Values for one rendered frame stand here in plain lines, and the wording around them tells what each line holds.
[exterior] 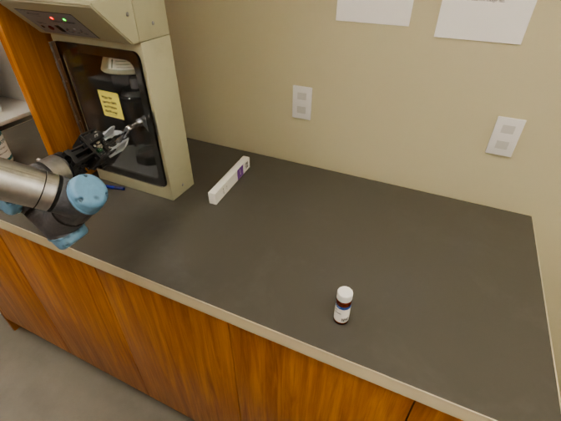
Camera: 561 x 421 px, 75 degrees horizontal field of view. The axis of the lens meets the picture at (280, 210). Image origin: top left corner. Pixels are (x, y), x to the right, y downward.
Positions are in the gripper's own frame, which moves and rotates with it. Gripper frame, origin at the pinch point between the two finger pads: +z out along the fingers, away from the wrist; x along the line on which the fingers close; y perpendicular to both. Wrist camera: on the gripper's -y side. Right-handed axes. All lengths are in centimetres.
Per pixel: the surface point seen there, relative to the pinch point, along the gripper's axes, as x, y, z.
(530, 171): -81, 73, 48
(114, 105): 8.1, 2.0, 4.3
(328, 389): -80, 25, -22
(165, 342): -55, -23, -22
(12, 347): -29, -139, -29
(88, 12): 19.3, 27.1, -4.7
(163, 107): -0.9, 11.9, 8.9
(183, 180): -19.6, -5.5, 11.4
